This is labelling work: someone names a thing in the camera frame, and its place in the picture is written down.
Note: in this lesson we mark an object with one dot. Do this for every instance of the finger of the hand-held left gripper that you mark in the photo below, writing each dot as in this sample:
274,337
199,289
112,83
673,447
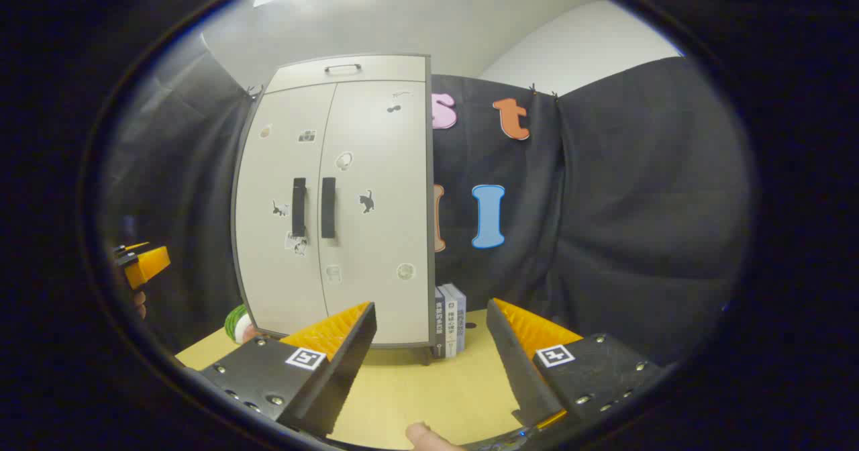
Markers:
134,245
151,263

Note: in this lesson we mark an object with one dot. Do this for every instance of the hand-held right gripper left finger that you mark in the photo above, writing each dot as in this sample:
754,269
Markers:
349,364

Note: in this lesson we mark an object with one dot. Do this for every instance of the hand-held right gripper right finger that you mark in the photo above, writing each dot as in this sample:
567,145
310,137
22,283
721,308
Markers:
517,364

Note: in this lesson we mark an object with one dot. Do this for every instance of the white cabinet door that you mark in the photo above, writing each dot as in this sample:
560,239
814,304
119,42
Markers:
268,169
389,169

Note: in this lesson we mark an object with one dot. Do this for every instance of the white double-door shoe cabinet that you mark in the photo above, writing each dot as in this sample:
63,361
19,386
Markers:
429,203

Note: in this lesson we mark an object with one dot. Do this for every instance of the white cabinet drawer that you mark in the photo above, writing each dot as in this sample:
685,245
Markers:
389,68

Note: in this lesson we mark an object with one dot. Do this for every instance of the white book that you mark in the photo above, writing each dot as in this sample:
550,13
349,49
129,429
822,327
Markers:
450,323

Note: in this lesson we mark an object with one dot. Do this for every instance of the dark book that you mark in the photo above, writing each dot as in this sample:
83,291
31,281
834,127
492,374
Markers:
439,330

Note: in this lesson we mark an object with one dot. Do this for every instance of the green striped ball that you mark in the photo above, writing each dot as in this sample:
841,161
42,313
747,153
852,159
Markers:
236,323

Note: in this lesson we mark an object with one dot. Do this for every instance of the black backdrop cloth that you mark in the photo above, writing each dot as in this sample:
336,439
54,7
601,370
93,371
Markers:
637,203

